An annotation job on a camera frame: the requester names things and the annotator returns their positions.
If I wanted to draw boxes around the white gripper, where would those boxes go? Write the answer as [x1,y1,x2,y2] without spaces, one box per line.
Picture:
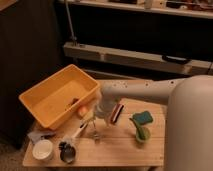
[94,99,117,124]

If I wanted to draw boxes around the dark grape bunch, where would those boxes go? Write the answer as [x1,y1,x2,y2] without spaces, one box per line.
[70,98,79,105]

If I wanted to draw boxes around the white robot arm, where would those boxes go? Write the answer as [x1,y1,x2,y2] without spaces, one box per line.
[95,75,213,171]

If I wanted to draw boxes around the striped brown sponge block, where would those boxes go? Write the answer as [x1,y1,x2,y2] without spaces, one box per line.
[110,104,124,124]

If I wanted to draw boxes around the orange round fruit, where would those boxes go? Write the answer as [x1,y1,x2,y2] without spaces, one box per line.
[77,106,88,118]

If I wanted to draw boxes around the metal fork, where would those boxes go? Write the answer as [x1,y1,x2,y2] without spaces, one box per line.
[92,120,100,143]

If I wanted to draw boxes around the teal sponge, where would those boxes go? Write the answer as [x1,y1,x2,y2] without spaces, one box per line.
[133,111,153,125]

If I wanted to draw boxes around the wooden table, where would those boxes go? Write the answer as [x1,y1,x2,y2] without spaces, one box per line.
[23,99,165,167]

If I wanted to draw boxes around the yellow plastic bin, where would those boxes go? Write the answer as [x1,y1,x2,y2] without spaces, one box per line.
[19,64,100,130]

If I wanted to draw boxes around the white bowl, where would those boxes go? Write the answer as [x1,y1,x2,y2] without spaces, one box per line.
[32,139,53,161]

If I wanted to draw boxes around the grey cloth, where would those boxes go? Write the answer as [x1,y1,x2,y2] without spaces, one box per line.
[27,131,55,144]

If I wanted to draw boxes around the white metal shelf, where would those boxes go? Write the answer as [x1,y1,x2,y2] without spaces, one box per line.
[64,0,213,75]

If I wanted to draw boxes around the white handled dish brush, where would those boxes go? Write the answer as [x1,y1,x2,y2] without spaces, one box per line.
[59,117,94,150]

